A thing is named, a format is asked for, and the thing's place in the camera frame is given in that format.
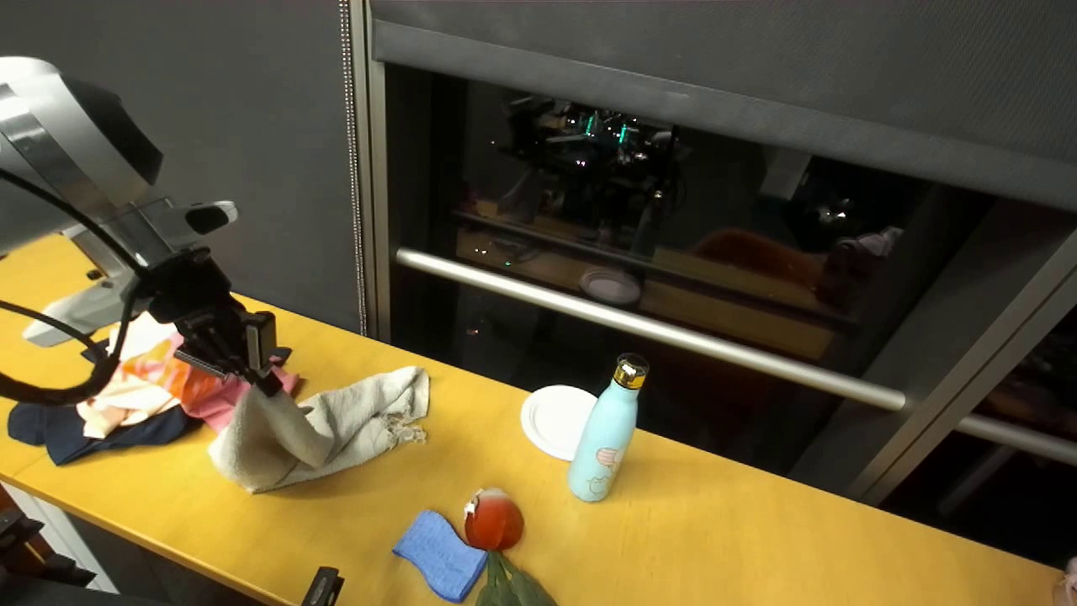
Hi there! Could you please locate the white towel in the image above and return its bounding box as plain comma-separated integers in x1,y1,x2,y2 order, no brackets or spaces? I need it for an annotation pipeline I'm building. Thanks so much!
205,365,433,495

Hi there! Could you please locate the pink cloth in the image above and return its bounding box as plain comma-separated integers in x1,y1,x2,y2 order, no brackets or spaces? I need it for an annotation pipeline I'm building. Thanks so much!
156,334,306,434

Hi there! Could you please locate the light blue bottle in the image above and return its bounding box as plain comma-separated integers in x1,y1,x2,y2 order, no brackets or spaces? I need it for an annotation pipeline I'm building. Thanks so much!
564,351,654,507

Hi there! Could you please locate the long metal handrail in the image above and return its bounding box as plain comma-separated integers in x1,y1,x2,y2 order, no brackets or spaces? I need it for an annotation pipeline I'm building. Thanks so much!
394,246,913,415

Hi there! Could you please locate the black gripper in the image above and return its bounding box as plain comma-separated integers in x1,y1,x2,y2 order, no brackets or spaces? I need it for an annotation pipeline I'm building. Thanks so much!
145,251,292,399

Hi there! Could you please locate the grey window frame post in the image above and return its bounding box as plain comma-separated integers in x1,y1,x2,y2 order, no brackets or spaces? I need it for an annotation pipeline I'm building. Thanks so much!
336,0,396,339

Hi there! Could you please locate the blue sponge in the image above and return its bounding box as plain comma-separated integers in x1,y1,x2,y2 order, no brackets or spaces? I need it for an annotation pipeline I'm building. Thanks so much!
392,509,490,606

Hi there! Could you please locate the short metal handrail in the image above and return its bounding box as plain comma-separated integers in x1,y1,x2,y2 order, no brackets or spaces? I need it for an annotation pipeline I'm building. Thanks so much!
953,415,1077,470

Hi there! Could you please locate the green leaf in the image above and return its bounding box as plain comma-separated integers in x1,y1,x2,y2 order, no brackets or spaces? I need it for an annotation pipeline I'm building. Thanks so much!
474,550,561,606

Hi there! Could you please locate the slanted grey window frame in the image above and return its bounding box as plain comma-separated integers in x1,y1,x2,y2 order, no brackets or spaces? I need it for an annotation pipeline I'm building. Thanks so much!
788,231,1077,507

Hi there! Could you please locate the white round plate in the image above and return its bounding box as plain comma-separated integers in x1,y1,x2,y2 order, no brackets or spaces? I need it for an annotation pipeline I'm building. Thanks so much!
516,383,600,465

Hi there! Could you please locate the grey roller blind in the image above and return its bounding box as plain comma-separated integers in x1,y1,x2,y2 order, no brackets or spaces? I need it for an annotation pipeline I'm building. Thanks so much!
370,0,1077,216

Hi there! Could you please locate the navy cloth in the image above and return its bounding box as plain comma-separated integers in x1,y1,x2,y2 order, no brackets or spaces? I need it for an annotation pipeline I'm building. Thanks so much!
5,401,205,470

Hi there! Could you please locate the white and orange cloth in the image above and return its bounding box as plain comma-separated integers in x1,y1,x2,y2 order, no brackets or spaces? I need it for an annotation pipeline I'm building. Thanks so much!
75,310,189,443

